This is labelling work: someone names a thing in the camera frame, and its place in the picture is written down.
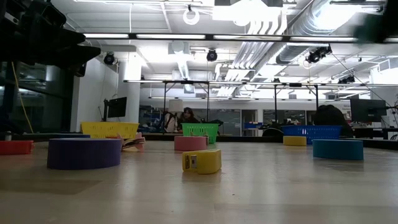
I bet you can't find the purple tape roll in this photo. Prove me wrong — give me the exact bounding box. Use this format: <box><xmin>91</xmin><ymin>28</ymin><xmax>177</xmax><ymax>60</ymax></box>
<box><xmin>47</xmin><ymin>138</ymin><xmax>123</xmax><ymax>170</ymax></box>

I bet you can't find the black overhead frame bar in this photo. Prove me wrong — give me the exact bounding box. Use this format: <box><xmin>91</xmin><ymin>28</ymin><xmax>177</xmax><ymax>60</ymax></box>
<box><xmin>82</xmin><ymin>32</ymin><xmax>398</xmax><ymax>44</ymax></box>

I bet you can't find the person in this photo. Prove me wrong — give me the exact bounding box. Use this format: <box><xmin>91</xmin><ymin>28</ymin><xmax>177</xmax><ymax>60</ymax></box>
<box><xmin>175</xmin><ymin>106</ymin><xmax>200</xmax><ymax>133</ymax></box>
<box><xmin>312</xmin><ymin>104</ymin><xmax>354</xmax><ymax>138</ymax></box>

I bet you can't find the white lamp shade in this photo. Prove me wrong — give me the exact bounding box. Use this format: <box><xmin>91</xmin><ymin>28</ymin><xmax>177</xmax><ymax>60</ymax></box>
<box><xmin>167</xmin><ymin>98</ymin><xmax>185</xmax><ymax>114</ymax></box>

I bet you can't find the black computer monitor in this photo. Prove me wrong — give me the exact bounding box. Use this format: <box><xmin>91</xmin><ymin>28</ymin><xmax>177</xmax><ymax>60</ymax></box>
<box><xmin>103</xmin><ymin>96</ymin><xmax>128</xmax><ymax>123</ymax></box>
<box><xmin>349</xmin><ymin>98</ymin><xmax>388</xmax><ymax>124</ymax></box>

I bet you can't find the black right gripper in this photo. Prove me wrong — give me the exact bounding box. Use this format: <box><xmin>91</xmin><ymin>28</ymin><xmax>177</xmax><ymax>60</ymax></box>
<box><xmin>354</xmin><ymin>0</ymin><xmax>398</xmax><ymax>43</ymax></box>

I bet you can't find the black office chair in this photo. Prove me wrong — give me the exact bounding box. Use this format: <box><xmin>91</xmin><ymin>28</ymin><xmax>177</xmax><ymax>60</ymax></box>
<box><xmin>261</xmin><ymin>127</ymin><xmax>285</xmax><ymax>138</ymax></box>

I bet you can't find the green plastic basket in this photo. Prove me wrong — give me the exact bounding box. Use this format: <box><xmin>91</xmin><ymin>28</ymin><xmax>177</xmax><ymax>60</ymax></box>
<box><xmin>181</xmin><ymin>122</ymin><xmax>220</xmax><ymax>145</ymax></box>

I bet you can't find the yellow plastic basket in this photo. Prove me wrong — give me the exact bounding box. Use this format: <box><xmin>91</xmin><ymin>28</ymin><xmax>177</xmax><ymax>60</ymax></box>
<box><xmin>80</xmin><ymin>121</ymin><xmax>141</xmax><ymax>140</ymax></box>

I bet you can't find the light blue tape roll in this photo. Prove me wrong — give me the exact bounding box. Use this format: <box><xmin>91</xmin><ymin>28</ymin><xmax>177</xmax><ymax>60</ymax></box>
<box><xmin>312</xmin><ymin>138</ymin><xmax>364</xmax><ymax>161</ymax></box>

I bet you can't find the pink staple remover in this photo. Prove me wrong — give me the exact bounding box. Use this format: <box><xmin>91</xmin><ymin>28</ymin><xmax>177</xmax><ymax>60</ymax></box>
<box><xmin>119</xmin><ymin>131</ymin><xmax>147</xmax><ymax>153</ymax></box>

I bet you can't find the yellow tape roll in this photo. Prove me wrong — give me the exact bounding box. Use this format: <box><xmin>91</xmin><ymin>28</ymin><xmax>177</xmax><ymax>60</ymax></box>
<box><xmin>282</xmin><ymin>135</ymin><xmax>308</xmax><ymax>147</ymax></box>

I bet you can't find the black distant rig frame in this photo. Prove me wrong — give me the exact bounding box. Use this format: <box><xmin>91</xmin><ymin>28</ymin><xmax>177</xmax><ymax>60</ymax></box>
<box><xmin>161</xmin><ymin>79</ymin><xmax>211</xmax><ymax>134</ymax></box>
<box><xmin>272</xmin><ymin>82</ymin><xmax>320</xmax><ymax>127</ymax></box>

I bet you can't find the black aluminium table frame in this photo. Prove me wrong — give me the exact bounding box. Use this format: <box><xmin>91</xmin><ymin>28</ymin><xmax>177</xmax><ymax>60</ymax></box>
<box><xmin>12</xmin><ymin>132</ymin><xmax>398</xmax><ymax>151</ymax></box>

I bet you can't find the silver ventilation duct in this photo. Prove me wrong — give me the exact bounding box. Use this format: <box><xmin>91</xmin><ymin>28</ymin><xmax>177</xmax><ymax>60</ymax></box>
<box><xmin>275</xmin><ymin>0</ymin><xmax>361</xmax><ymax>65</ymax></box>

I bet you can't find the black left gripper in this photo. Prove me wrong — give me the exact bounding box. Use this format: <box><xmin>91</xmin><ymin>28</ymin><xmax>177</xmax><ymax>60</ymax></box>
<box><xmin>0</xmin><ymin>0</ymin><xmax>102</xmax><ymax>77</ymax></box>

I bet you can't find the blue plastic basket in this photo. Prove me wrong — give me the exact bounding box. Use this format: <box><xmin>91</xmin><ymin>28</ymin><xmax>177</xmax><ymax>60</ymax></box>
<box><xmin>280</xmin><ymin>124</ymin><xmax>343</xmax><ymax>145</ymax></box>

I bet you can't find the yellow extension cord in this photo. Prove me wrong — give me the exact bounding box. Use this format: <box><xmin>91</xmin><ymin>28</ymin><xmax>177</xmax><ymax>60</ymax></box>
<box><xmin>11</xmin><ymin>61</ymin><xmax>35</xmax><ymax>134</ymax></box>

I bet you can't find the white ceiling ring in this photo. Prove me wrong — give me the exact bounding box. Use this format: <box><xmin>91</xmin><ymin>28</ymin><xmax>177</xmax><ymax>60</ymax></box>
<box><xmin>182</xmin><ymin>6</ymin><xmax>201</xmax><ymax>26</ymax></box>

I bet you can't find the pink tape roll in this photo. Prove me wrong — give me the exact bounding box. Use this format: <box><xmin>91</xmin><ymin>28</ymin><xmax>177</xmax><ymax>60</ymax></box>
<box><xmin>174</xmin><ymin>135</ymin><xmax>208</xmax><ymax>152</ymax></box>

